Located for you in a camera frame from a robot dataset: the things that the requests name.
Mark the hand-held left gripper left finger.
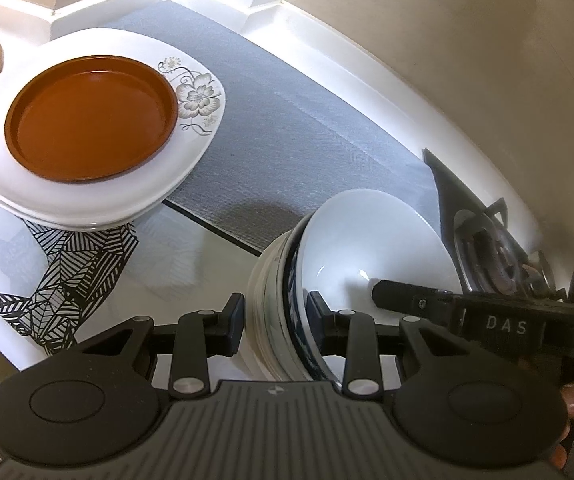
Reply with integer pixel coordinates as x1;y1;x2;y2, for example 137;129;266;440
79;292;245;396

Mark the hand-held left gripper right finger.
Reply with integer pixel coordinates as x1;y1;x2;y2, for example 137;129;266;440
307;292;468;398

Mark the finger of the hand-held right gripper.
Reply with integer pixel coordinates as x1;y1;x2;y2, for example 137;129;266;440
372;280;461;334

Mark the cream bowl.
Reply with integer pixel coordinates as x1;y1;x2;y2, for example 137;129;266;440
247;212;312;383

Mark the light blue bowl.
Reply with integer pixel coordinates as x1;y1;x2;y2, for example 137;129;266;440
297;188;460;361

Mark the white floral square plate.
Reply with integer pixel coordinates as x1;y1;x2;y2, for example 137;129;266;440
0;30;228;223
0;180;180;234

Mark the brown round plate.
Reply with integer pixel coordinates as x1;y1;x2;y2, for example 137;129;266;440
4;55;178;182

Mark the black and white patterned mat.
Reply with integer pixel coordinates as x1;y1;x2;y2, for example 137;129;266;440
0;185;141;352

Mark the grey woven mat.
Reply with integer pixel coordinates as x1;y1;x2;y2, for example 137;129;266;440
104;0;440;257

